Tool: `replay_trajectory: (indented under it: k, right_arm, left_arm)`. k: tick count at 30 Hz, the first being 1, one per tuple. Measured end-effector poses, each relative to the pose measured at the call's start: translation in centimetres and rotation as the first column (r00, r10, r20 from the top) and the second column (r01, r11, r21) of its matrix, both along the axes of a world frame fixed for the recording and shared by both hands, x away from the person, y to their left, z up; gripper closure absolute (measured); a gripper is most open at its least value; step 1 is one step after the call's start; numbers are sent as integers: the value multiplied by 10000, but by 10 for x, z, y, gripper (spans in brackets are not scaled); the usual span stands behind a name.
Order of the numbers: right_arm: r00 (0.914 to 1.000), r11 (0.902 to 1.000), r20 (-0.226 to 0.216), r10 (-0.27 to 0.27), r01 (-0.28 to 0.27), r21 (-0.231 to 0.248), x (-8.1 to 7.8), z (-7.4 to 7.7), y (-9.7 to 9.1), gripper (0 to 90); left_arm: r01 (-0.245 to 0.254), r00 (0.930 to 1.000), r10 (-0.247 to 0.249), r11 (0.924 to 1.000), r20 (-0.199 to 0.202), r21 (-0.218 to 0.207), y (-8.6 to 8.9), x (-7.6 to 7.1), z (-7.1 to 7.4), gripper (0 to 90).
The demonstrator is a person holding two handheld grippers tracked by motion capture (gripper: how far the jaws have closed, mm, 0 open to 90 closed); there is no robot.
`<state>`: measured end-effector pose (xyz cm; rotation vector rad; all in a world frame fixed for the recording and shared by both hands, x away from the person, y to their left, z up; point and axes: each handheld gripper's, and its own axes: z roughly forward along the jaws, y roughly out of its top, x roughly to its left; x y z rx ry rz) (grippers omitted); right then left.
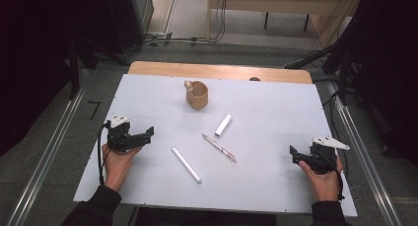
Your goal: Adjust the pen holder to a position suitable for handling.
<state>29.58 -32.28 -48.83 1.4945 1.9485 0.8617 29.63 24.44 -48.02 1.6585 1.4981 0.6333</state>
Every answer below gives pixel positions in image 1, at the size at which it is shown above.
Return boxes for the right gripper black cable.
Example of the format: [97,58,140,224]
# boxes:
[323,149,346,201]

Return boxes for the light wooden desk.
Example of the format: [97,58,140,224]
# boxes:
[206,0,365,41]

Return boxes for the black floor cable bundle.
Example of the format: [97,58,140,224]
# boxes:
[283,43,340,70]

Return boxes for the black metal stand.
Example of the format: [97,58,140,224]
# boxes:
[66,35,100,101]
[321,44,351,106]

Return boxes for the grey floor cable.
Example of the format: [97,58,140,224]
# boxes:
[123,36,216,56]

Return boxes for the short thick white marker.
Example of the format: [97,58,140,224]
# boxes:
[214,113,234,137]

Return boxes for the black curtain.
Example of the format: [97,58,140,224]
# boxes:
[0,0,114,159]
[328,0,418,169]

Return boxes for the dark cabinet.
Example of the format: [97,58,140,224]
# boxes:
[107,0,155,54]

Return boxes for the person's right hand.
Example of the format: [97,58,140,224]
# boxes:
[298,155,345,202]

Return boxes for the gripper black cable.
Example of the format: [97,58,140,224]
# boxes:
[323,149,346,201]
[97,121,111,187]

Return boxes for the person's left hand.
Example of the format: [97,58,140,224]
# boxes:
[102,144,143,192]

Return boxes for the long white pen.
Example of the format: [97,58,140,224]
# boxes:
[171,146,203,185]

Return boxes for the metal floor rail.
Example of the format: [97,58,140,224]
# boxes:
[6,87,88,226]
[326,82,402,226]

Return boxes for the black hanging cable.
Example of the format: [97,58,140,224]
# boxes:
[210,0,230,42]

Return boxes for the grey power strip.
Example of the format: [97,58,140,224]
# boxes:
[143,31,174,47]

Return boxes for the tan bear pen holder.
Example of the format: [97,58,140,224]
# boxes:
[183,80,209,112]

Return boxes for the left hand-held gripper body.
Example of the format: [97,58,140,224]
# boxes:
[105,114,146,154]

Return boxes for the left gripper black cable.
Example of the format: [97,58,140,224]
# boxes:
[97,121,111,187]

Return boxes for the light wooden table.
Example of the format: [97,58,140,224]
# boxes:
[127,60,314,85]

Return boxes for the person's dark lap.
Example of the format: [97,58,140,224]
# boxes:
[133,206,278,226]

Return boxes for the clear thin pen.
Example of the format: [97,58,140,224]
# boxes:
[201,132,238,164]

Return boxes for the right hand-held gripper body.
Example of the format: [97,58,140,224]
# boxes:
[303,135,351,175]

